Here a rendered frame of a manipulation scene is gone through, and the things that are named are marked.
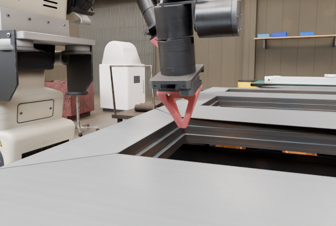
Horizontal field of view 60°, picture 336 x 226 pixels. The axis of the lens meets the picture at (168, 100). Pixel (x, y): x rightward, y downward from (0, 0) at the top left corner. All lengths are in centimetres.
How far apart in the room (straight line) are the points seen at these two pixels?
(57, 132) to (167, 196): 68
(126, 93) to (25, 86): 510
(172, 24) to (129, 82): 553
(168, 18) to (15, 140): 52
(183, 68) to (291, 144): 24
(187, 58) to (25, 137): 51
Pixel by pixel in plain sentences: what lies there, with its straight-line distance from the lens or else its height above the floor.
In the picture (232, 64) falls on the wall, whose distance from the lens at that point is 857.
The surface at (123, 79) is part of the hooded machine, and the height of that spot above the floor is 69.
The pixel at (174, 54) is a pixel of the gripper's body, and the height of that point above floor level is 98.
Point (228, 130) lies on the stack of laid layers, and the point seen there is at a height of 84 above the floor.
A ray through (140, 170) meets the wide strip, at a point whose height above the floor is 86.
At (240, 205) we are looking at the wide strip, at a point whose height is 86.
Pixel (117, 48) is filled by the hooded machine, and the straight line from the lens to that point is 612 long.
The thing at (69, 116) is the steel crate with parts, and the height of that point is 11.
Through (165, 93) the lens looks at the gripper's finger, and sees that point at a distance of 47.
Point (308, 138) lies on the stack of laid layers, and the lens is 57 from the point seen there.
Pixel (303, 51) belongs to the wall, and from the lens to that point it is 837.
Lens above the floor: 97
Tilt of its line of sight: 7 degrees down
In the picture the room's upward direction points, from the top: straight up
